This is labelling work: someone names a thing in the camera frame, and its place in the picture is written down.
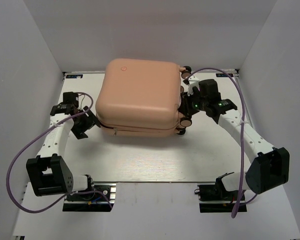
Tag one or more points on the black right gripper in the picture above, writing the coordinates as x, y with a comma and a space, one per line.
184, 107

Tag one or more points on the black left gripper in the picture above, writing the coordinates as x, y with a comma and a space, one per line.
91, 121

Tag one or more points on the pink suitcase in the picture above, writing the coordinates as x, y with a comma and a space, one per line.
141, 98

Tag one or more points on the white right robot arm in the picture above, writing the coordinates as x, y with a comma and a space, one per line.
269, 165

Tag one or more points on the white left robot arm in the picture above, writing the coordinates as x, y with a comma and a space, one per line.
48, 171

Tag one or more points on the small dark label sticker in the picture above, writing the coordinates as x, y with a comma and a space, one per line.
74, 76
224, 75

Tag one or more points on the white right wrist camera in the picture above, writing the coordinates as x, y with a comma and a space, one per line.
193, 84

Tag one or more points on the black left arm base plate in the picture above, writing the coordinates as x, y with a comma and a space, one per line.
102, 200

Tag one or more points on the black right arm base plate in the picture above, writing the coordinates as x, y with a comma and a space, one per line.
213, 200

